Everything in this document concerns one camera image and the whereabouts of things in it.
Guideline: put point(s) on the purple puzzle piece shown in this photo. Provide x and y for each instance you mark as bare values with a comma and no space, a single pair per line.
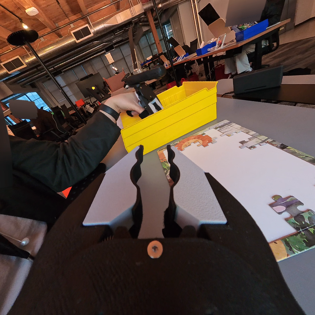
285,205

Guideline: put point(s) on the person's pink clothing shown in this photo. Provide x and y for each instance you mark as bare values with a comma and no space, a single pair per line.
14,226

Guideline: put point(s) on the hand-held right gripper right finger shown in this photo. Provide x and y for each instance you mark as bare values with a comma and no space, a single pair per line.
199,196

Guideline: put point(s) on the black pole stand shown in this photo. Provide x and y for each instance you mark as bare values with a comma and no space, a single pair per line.
162,32

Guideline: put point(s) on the red puzzle piece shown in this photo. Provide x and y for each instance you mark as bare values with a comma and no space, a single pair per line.
204,138
193,141
210,142
183,146

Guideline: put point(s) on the red bag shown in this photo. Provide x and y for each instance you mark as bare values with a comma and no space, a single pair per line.
172,85
219,72

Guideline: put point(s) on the black monitor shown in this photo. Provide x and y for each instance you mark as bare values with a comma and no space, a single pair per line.
89,82

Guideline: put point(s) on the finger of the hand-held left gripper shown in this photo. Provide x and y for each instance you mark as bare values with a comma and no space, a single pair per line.
151,107
159,104

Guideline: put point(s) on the wooden background desk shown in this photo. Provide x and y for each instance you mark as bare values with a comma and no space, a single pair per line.
278,25

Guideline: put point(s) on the black pole with disc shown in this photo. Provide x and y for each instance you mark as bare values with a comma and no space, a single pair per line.
22,37

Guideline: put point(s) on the yellow plastic bin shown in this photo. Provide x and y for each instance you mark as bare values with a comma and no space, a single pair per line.
172,123

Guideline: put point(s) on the person's left hand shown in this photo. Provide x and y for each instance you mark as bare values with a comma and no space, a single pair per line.
123,103

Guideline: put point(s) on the blue box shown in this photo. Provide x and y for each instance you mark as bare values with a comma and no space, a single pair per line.
205,50
253,30

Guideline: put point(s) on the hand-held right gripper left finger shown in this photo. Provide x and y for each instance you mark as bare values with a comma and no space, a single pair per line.
110,196

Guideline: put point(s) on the ceiling air vent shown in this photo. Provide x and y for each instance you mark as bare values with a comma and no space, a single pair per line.
82,33
13,64

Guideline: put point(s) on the black charger box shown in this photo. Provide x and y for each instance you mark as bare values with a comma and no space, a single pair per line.
258,78

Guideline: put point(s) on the black wristband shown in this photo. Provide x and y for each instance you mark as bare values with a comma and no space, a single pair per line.
109,112

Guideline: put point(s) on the small wooden document board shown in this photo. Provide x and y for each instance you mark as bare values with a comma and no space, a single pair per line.
219,27

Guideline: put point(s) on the black office chair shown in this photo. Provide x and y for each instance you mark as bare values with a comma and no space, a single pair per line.
268,46

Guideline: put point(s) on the puzzle frame tray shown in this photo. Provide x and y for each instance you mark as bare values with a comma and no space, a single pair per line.
233,172

